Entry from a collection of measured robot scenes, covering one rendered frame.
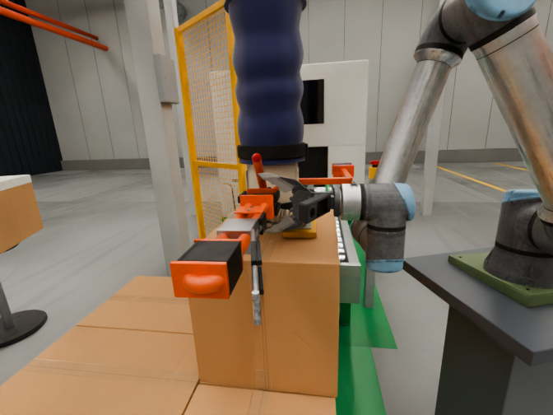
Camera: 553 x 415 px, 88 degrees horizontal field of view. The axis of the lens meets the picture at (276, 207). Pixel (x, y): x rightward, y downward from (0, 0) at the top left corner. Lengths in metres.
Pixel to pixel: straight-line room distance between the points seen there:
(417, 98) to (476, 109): 10.25
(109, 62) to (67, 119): 2.99
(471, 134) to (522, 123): 10.24
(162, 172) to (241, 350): 1.67
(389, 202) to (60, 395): 1.05
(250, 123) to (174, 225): 1.61
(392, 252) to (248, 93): 0.57
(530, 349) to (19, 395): 1.35
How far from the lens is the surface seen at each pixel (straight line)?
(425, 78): 0.88
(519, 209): 1.09
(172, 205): 2.32
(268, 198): 0.68
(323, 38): 10.49
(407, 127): 0.85
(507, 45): 0.80
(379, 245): 0.72
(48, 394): 1.19
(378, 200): 0.69
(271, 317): 0.79
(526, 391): 1.28
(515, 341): 0.94
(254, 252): 0.39
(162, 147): 2.27
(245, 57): 0.89
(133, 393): 1.06
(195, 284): 0.37
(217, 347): 0.90
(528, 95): 0.82
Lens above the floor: 1.25
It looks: 15 degrees down
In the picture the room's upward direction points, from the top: 2 degrees counter-clockwise
